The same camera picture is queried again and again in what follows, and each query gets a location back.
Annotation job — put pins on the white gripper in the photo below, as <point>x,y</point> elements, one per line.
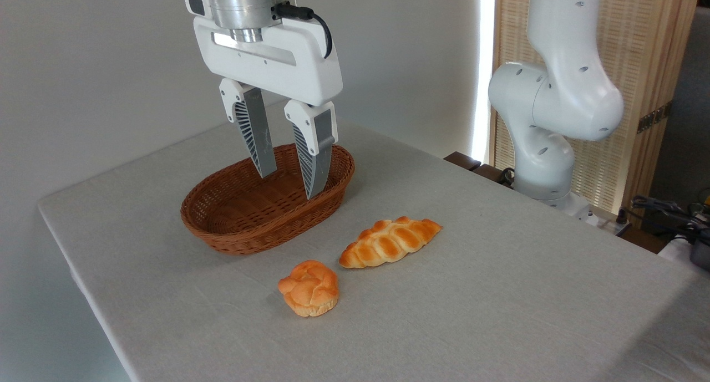
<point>288,66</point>

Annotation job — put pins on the round knotted bread bun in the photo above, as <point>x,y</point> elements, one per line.
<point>309,289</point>

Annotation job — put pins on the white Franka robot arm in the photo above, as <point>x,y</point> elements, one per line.
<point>560,93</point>

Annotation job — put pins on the brown woven wicker basket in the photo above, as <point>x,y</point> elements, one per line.
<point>244,235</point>

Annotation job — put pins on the long braided bread loaf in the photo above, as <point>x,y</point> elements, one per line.
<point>388,242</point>

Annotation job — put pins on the dark brown wooden furniture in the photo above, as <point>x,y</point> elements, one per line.
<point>463,160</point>

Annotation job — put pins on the grey table cloth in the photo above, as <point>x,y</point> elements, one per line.
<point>499,315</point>

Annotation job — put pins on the wooden slatted folding screen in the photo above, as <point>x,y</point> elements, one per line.
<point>638,49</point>

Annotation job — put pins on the dark metal screen hinge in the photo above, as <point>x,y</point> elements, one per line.
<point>653,117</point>

